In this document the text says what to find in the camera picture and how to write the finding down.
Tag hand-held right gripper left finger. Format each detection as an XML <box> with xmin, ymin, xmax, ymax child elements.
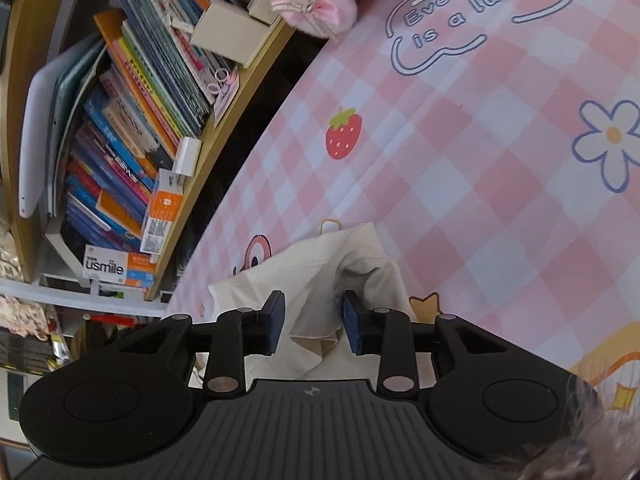
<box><xmin>117</xmin><ymin>290</ymin><xmax>287</xmax><ymax>396</ymax></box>

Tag cream t-shirt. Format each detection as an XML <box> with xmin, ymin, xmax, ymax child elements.
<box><xmin>192</xmin><ymin>222</ymin><xmax>436</xmax><ymax>391</ymax></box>

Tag wooden bookshelf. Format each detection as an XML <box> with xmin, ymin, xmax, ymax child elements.
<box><xmin>0</xmin><ymin>0</ymin><xmax>301</xmax><ymax>306</ymax></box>

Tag white charger plug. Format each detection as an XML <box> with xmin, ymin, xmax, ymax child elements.
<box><xmin>172</xmin><ymin>136</ymin><xmax>203</xmax><ymax>177</ymax></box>

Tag pink scissors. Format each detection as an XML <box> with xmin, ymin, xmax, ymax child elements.
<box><xmin>207</xmin><ymin>67</ymin><xmax>240</xmax><ymax>107</ymax></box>

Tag white pink plush rabbit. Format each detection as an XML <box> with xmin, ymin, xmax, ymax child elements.
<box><xmin>270</xmin><ymin>0</ymin><xmax>476</xmax><ymax>41</ymax></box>

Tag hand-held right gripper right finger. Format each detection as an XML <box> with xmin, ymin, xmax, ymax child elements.
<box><xmin>341</xmin><ymin>290</ymin><xmax>506</xmax><ymax>397</ymax></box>

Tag small beige box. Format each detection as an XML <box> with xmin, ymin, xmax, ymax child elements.
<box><xmin>247</xmin><ymin>0</ymin><xmax>296</xmax><ymax>26</ymax></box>

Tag pale fluffy sleeve cuff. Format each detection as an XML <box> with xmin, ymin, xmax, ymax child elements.
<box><xmin>510</xmin><ymin>375</ymin><xmax>640</xmax><ymax>480</ymax></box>

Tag white tablet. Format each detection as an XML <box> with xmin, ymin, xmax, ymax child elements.
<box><xmin>19</xmin><ymin>35</ymin><xmax>101</xmax><ymax>219</ymax></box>

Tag flat white orange box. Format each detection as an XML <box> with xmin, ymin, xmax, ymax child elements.
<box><xmin>140</xmin><ymin>169</ymin><xmax>185</xmax><ymax>255</ymax></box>

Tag tall white orange box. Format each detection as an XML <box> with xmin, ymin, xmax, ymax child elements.
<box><xmin>82</xmin><ymin>245</ymin><xmax>158</xmax><ymax>289</ymax></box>

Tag row of colourful books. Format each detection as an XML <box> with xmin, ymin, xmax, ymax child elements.
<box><xmin>47</xmin><ymin>0</ymin><xmax>266</xmax><ymax>256</ymax></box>

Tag pink checked cartoon desk mat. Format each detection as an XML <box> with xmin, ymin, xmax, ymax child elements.
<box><xmin>165</xmin><ymin>0</ymin><xmax>640</xmax><ymax>421</ymax></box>

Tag beige pen holder box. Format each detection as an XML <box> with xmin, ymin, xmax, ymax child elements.
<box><xmin>190</xmin><ymin>0</ymin><xmax>275</xmax><ymax>69</ymax></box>

